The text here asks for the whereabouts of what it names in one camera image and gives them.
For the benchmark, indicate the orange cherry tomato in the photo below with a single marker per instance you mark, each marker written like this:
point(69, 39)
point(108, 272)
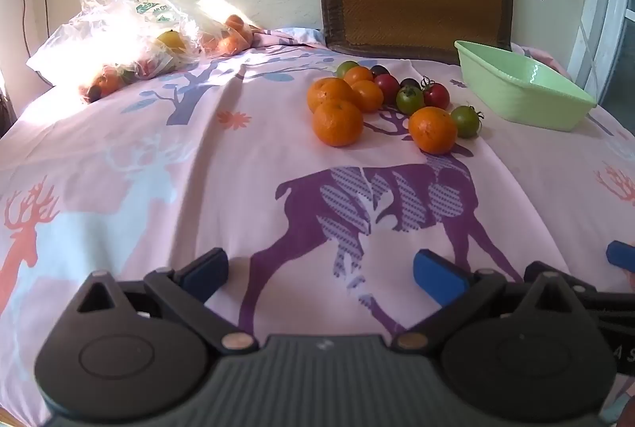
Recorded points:
point(358, 75)
point(371, 96)

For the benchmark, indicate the orange bagged tomato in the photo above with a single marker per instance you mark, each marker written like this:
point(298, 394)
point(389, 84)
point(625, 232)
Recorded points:
point(107, 82)

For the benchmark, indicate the light green plastic basin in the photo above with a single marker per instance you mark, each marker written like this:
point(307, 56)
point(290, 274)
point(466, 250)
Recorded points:
point(521, 99)

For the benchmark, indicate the green cherry tomato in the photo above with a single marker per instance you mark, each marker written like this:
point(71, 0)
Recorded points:
point(465, 121)
point(410, 100)
point(346, 68)

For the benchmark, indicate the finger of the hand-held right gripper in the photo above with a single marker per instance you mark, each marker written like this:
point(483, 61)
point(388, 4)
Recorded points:
point(622, 254)
point(603, 295)

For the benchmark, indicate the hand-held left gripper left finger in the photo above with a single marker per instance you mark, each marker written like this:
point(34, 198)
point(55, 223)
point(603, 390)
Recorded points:
point(206, 275)

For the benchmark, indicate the dark purple cherry tomato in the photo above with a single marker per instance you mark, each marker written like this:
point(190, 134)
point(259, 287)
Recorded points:
point(410, 82)
point(380, 70)

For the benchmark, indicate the red cherry tomato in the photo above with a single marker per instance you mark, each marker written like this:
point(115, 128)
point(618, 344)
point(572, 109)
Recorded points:
point(437, 95)
point(388, 85)

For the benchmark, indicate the pink deer print bedsheet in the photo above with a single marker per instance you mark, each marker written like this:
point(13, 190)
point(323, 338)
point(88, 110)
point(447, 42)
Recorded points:
point(223, 184)

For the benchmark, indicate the bagged orange mandarin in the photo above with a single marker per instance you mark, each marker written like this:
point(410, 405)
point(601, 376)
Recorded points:
point(229, 45)
point(234, 21)

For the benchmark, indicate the large clear plastic bag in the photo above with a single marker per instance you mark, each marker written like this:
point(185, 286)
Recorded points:
point(99, 30)

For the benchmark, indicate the small clear plastic bag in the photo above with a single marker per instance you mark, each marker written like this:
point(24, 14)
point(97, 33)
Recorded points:
point(218, 30)

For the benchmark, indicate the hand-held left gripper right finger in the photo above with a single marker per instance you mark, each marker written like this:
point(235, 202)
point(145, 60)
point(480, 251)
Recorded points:
point(439, 275)

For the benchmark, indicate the yellow bagged fruit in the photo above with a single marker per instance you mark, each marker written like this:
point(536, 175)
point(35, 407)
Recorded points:
point(171, 39)

